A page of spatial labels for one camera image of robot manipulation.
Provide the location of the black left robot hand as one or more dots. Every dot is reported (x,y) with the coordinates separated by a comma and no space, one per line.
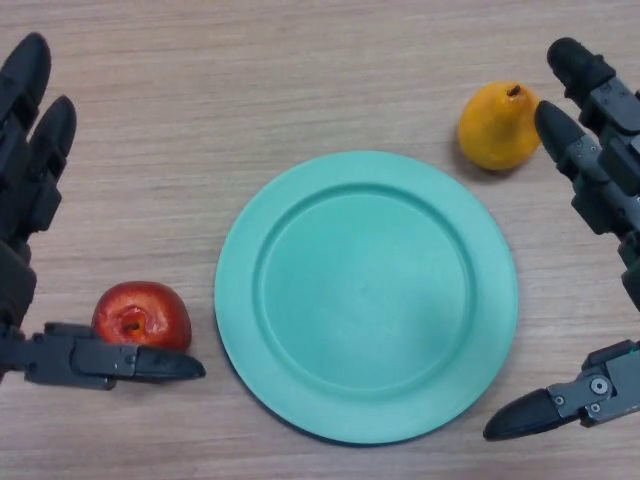
(20,170)

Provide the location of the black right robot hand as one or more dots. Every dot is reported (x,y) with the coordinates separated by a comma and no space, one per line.
(605,175)

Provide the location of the green round plate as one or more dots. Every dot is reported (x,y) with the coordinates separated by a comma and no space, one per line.
(365,300)

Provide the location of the red apple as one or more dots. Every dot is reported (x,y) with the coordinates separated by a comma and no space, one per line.
(150,310)

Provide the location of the yellow pear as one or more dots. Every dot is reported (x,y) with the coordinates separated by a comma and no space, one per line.
(495,130)

